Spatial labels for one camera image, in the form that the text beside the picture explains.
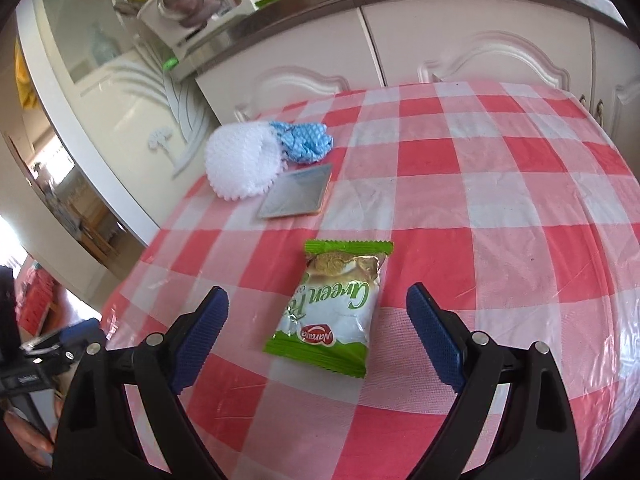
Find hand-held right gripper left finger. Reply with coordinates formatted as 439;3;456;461
52;286;230;480

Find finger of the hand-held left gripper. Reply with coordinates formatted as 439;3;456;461
59;317;104;361

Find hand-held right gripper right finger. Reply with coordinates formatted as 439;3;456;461
406;282;583;480

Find green snack packet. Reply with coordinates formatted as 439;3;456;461
263;240;394;378

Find person's left hand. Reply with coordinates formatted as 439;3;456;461
2;407;55;467

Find red crates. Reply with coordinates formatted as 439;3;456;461
15;260;56;336

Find red white checked tablecloth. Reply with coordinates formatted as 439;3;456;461
100;80;636;480

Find small square mirror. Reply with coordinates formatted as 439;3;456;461
256;164;333;220

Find large white foam net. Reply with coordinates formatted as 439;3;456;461
205;120;285;202

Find frosted glass door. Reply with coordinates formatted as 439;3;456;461
15;0;221;241

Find blue foam net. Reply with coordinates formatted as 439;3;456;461
269;120;335;166

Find yellow cloth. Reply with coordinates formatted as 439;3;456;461
14;47;36;111

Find white kitchen cabinet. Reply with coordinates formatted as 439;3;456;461
195;0;640;131

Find white dish rack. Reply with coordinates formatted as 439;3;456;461
137;0;256;61

